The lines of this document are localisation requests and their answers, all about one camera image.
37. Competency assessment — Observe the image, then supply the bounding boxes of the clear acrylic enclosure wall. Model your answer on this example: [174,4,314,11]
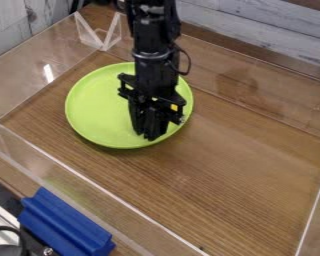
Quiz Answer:
[0,123,209,256]

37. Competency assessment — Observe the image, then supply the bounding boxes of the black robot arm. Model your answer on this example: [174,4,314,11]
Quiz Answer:
[117,0,190,141]

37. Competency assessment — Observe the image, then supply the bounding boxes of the yellow toy banana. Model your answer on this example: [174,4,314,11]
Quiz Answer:
[170,104,178,111]

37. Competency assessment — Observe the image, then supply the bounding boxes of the green round plate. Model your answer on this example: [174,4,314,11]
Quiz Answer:
[63,62,194,149]

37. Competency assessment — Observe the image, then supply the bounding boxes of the blue plastic clamp block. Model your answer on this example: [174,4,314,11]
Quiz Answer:
[18,187,115,256]

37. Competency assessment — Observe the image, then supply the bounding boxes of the clear acrylic corner bracket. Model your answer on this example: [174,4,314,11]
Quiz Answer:
[74,12,122,52]

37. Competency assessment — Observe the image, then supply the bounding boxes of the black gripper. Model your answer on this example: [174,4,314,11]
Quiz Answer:
[117,73,186,141]

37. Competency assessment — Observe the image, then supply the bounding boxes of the black cable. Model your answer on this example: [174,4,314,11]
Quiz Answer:
[0,225,25,256]

